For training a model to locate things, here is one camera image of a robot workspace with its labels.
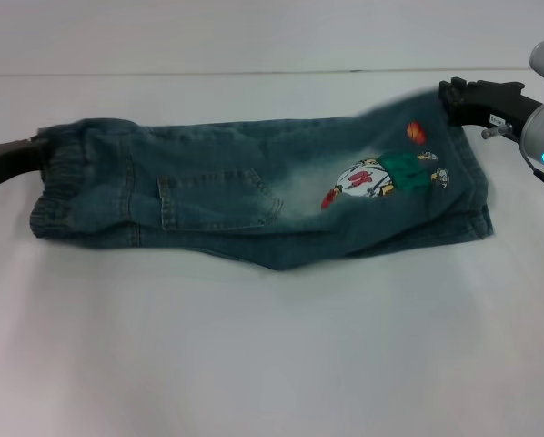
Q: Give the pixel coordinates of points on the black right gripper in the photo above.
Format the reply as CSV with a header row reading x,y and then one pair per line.
x,y
499,104

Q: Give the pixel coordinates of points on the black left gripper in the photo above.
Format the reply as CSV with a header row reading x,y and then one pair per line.
x,y
8,159

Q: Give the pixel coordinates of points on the blue denim shorts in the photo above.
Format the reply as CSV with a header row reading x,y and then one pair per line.
x,y
217,196

